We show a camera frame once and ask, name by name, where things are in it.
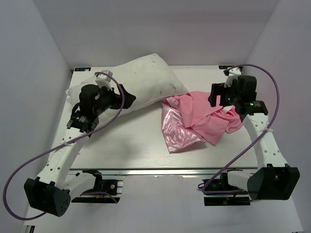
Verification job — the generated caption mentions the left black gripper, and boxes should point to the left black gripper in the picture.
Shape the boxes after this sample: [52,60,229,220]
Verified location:
[93,84,135,116]

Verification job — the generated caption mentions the white pillow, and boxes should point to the white pillow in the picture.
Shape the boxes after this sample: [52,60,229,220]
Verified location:
[66,53,188,116]

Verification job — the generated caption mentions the pink pillowcase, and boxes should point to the pink pillowcase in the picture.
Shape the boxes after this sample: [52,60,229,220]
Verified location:
[161,91,242,153]

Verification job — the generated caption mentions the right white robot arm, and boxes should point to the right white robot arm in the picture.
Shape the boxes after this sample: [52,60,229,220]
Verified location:
[208,75,300,200]

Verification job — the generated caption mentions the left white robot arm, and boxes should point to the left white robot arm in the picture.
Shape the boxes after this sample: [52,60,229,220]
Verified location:
[24,84,136,217]

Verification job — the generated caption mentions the right blue corner label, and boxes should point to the right blue corner label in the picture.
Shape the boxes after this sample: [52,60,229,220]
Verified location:
[218,65,233,70]

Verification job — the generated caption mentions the blue corner label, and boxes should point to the blue corner label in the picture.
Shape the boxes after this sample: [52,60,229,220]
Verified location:
[218,65,233,70]
[74,67,91,72]

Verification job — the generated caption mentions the left blue corner label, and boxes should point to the left blue corner label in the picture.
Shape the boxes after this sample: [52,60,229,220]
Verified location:
[74,67,91,72]

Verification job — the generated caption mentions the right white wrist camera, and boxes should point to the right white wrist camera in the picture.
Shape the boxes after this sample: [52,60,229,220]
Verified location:
[224,67,242,87]

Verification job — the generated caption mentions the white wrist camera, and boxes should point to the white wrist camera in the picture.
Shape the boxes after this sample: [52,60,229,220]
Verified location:
[94,70,113,89]
[224,67,242,87]

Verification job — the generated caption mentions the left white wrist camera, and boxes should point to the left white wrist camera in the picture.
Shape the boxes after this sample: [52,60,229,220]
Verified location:
[94,70,113,89]

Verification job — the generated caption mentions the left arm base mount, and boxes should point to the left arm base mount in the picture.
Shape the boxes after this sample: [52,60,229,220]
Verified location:
[71,169,123,204]

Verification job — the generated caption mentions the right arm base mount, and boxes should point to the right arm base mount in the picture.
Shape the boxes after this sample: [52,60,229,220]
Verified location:
[204,179,251,206]

